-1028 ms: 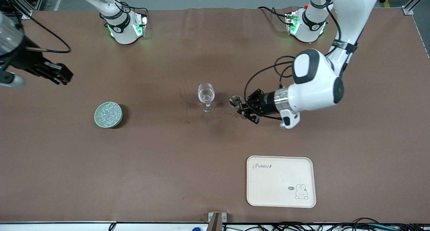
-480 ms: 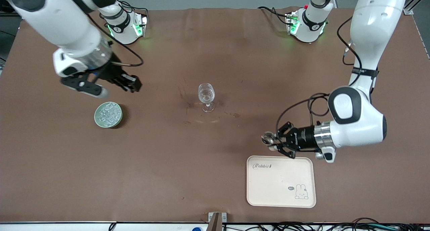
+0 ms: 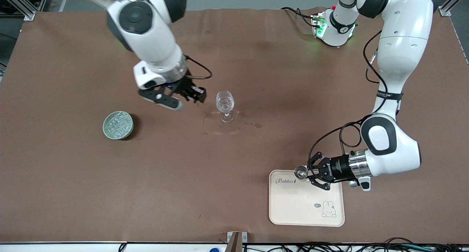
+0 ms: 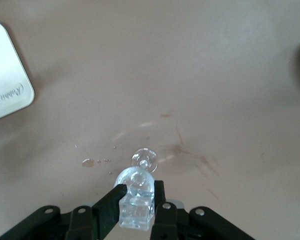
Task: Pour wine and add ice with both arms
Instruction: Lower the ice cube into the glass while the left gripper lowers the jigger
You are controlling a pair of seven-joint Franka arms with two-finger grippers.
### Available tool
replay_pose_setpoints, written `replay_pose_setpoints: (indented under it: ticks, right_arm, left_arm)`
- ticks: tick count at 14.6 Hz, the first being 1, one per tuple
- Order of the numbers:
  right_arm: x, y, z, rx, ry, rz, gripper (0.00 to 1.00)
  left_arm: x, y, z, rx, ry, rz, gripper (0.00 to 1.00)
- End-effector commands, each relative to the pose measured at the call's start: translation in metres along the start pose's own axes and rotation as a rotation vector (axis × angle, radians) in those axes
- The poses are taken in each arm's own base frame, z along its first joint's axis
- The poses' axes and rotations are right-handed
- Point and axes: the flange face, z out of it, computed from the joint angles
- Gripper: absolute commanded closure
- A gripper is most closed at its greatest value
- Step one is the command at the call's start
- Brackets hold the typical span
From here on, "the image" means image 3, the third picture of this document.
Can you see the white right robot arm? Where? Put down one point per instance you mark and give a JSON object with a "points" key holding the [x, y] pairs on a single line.
{"points": [[154, 43]]}

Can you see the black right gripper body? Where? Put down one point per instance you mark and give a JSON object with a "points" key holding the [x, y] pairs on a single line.
{"points": [[186, 86]]}

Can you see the steel double jigger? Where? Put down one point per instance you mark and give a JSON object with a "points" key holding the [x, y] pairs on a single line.
{"points": [[301, 172]]}

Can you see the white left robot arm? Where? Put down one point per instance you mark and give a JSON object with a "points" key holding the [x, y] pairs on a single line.
{"points": [[403, 43]]}

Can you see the aluminium frame profile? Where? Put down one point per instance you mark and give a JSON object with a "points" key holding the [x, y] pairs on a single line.
{"points": [[452, 3], [22, 6]]}

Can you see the green ceramic bowl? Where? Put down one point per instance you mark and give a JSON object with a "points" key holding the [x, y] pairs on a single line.
{"points": [[106, 129]]}

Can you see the brown table cover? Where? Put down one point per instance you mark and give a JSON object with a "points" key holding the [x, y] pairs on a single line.
{"points": [[183, 171]]}

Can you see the clear ice cubes pile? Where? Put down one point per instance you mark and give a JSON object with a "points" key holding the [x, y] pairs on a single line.
{"points": [[118, 123]]}

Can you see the clear wine glass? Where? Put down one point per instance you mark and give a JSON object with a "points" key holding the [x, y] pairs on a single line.
{"points": [[224, 102]]}

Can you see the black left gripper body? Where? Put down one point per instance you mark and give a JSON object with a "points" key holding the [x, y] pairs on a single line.
{"points": [[338, 168]]}

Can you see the cream rabbit print tray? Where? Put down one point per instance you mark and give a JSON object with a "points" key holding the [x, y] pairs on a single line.
{"points": [[304, 208]]}

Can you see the metal clamp bracket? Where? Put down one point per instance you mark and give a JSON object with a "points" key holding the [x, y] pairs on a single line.
{"points": [[236, 241]]}

